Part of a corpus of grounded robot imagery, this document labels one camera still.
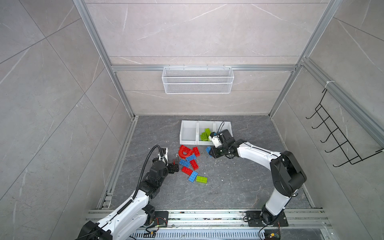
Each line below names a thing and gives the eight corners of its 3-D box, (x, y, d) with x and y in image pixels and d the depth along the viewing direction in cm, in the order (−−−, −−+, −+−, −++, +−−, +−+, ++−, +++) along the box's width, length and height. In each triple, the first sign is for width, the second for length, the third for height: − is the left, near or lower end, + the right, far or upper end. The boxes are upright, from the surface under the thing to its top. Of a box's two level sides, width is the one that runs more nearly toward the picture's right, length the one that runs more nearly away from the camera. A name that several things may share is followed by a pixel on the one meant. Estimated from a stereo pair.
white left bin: (180, 145, 103) (179, 139, 98) (181, 126, 115) (181, 120, 109) (197, 145, 103) (197, 140, 98) (197, 126, 115) (197, 120, 109)
